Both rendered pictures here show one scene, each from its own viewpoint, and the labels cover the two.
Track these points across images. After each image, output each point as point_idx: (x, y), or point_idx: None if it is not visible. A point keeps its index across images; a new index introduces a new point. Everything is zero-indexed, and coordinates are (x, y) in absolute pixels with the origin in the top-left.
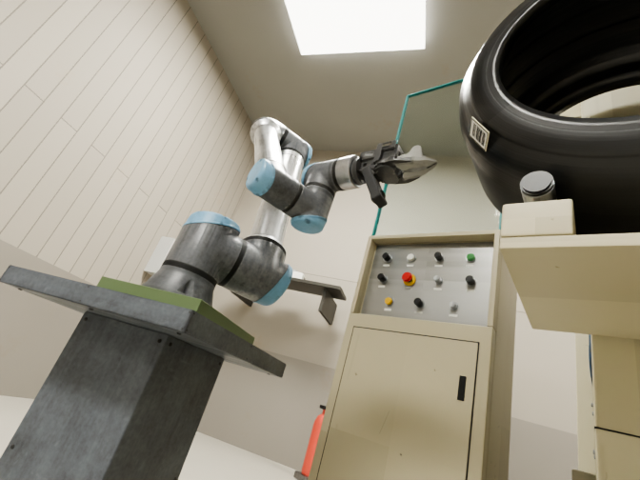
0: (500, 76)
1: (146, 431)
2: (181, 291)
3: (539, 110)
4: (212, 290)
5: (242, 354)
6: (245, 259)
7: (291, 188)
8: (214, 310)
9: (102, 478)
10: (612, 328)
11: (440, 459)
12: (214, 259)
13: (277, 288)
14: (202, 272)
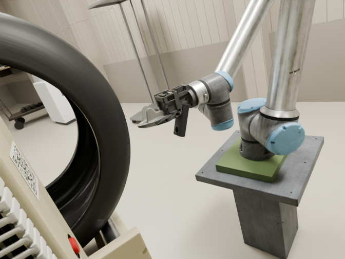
0: (74, 113)
1: (244, 200)
2: (241, 149)
3: (71, 158)
4: (255, 145)
5: (234, 189)
6: (250, 131)
7: (202, 111)
8: (225, 167)
9: (236, 207)
10: None
11: None
12: (244, 132)
13: (268, 149)
14: (243, 139)
